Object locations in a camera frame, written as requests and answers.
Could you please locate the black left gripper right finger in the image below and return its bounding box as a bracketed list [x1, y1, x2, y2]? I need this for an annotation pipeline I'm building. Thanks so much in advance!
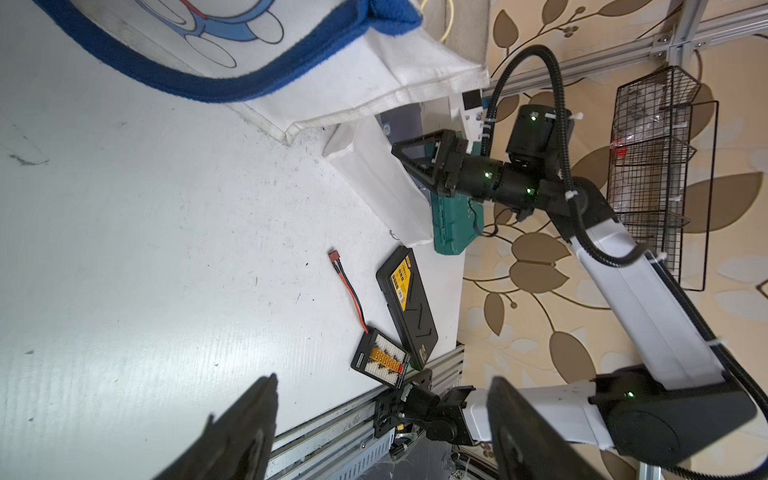
[487, 377, 602, 480]

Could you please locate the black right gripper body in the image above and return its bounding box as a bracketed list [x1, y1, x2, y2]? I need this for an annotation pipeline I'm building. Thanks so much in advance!
[435, 104, 568, 210]

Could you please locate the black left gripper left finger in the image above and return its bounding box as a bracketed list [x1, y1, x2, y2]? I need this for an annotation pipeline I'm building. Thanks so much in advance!
[156, 374, 278, 480]

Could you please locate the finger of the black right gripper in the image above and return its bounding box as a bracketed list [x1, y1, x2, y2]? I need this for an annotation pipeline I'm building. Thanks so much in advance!
[391, 129, 458, 195]

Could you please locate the blue-grey mesh pouch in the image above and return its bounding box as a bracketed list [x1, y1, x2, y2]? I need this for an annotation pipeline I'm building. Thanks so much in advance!
[377, 103, 424, 144]

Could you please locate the white mesh pouch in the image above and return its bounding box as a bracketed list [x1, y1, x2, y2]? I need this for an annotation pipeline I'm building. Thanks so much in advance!
[323, 117, 434, 247]

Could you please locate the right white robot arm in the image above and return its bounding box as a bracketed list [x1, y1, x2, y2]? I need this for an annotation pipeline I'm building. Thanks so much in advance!
[392, 45, 767, 479]

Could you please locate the white Doraemon canvas bag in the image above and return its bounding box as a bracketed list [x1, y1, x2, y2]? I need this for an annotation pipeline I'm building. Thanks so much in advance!
[40, 0, 491, 144]

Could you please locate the green plastic tool case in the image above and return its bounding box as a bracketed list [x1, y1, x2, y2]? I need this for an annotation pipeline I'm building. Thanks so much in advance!
[421, 178, 483, 256]

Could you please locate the black box yellow label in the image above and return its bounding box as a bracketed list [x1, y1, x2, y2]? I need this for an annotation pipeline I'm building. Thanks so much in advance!
[376, 245, 439, 370]

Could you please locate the black charger board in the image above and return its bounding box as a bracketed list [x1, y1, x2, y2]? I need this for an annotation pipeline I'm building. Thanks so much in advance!
[328, 250, 410, 389]

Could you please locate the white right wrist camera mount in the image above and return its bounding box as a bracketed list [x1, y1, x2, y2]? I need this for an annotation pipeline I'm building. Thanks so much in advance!
[449, 90, 485, 148]

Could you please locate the black wire basket right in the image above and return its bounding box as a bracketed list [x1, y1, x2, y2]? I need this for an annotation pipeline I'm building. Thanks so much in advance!
[607, 66, 701, 282]

